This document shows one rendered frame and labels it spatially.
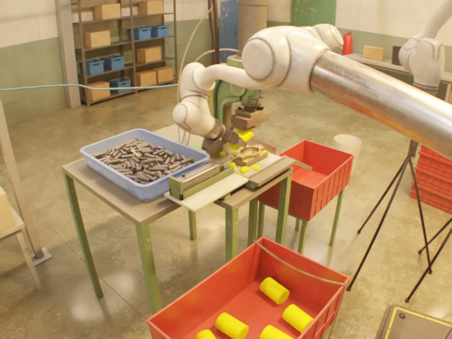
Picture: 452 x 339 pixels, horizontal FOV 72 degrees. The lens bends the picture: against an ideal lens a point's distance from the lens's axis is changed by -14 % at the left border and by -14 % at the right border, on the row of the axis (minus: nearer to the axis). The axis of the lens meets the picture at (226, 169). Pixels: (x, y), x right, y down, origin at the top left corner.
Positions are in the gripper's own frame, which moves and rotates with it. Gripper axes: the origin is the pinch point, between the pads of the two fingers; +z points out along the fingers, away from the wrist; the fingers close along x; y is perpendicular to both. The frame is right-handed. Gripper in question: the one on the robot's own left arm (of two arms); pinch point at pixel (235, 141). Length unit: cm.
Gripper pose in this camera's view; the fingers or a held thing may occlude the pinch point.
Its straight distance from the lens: 158.0
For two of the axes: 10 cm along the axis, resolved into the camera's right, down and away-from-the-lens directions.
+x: -7.5, -3.0, 5.9
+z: 5.5, 2.2, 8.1
